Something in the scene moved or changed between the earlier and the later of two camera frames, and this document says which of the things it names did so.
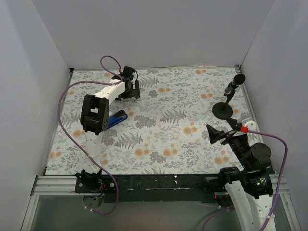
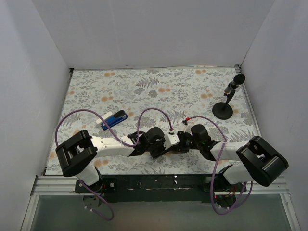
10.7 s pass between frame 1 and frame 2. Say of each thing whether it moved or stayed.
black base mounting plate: stayed
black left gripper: moved
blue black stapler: stayed
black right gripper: moved
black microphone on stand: stayed
